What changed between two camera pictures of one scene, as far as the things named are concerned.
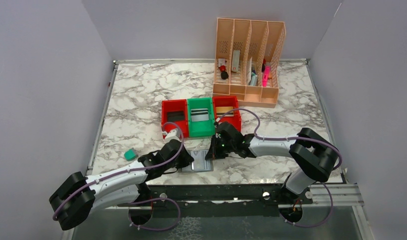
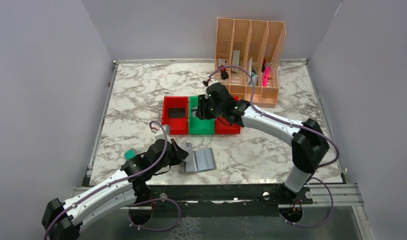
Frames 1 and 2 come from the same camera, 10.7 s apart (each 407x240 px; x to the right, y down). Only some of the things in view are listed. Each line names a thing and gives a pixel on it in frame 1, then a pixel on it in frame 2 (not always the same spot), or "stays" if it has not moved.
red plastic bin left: x=174 y=115 stays
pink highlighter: x=266 y=75 stays
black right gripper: x=215 y=151 → x=203 y=108
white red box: x=235 y=64 stays
